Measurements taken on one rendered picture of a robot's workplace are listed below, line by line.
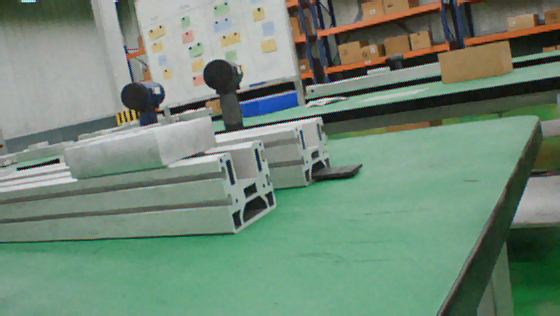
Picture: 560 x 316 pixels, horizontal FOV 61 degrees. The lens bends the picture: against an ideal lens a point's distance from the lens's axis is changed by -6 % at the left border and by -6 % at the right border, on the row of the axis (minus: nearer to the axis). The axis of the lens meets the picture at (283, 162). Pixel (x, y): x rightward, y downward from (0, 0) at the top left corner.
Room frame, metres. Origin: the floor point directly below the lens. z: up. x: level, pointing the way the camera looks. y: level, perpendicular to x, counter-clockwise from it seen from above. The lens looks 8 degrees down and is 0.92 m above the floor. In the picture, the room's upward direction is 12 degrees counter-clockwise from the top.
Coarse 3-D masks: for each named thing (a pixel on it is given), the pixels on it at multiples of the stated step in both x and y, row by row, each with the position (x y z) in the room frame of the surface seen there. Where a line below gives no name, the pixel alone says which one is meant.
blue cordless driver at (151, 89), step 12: (132, 84) 1.06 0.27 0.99; (144, 84) 1.08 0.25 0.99; (156, 84) 1.14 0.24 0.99; (120, 96) 1.06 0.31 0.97; (132, 96) 1.05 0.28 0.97; (144, 96) 1.05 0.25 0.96; (156, 96) 1.11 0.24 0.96; (132, 108) 1.06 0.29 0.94; (144, 108) 1.08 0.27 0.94; (144, 120) 1.08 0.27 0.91; (156, 120) 1.11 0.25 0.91
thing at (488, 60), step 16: (480, 48) 2.28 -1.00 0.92; (496, 48) 2.24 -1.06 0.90; (448, 64) 2.39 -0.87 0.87; (464, 64) 2.33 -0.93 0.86; (480, 64) 2.29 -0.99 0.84; (496, 64) 2.24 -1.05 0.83; (448, 80) 2.39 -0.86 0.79; (464, 80) 2.34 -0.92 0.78; (400, 128) 4.13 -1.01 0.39; (416, 128) 4.05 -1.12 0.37
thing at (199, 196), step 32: (192, 160) 0.55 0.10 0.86; (224, 160) 0.54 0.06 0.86; (256, 160) 0.60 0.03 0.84; (0, 192) 0.72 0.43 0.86; (32, 192) 0.68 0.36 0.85; (64, 192) 0.67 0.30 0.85; (96, 192) 0.63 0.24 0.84; (128, 192) 0.59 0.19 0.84; (160, 192) 0.57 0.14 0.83; (192, 192) 0.55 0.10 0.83; (224, 192) 0.53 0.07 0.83; (256, 192) 0.58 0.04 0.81; (0, 224) 0.74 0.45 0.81; (32, 224) 0.69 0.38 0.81; (64, 224) 0.66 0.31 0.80; (96, 224) 0.63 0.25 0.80; (128, 224) 0.60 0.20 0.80; (160, 224) 0.57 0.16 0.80; (192, 224) 0.55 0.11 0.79; (224, 224) 0.53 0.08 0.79
